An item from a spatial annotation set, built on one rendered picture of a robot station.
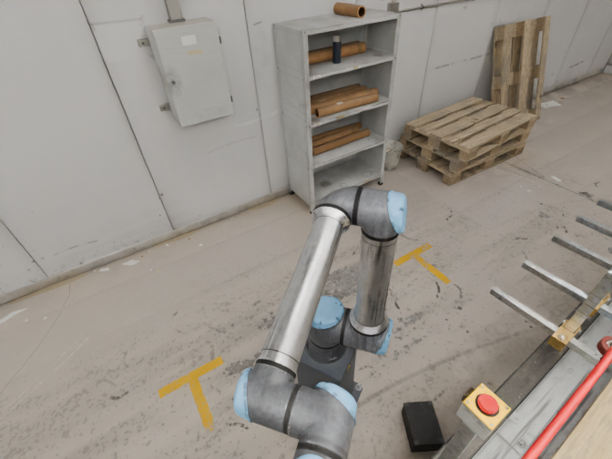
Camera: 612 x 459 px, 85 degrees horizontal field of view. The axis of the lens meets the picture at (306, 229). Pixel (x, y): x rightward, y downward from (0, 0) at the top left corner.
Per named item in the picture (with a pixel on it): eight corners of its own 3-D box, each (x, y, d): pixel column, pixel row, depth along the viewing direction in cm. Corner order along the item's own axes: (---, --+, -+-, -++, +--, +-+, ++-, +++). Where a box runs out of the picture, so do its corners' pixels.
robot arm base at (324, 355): (298, 352, 150) (296, 341, 144) (317, 320, 163) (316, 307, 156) (336, 371, 143) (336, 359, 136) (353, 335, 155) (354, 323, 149)
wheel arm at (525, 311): (488, 294, 147) (491, 288, 144) (493, 290, 149) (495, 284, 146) (600, 372, 119) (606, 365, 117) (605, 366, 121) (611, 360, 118)
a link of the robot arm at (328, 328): (314, 313, 154) (312, 289, 142) (351, 322, 149) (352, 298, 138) (303, 341, 143) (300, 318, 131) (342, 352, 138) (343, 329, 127)
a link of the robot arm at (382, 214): (351, 322, 149) (361, 175, 101) (391, 332, 144) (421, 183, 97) (342, 352, 138) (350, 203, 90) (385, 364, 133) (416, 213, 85)
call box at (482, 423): (453, 415, 78) (463, 401, 73) (473, 396, 81) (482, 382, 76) (481, 443, 73) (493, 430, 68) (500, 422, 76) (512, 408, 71)
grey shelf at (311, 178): (289, 193, 352) (271, 23, 251) (356, 167, 385) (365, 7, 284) (311, 214, 323) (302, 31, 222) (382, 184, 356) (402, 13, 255)
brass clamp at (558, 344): (545, 341, 129) (550, 334, 126) (562, 323, 135) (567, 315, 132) (561, 353, 125) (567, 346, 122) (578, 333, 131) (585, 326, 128)
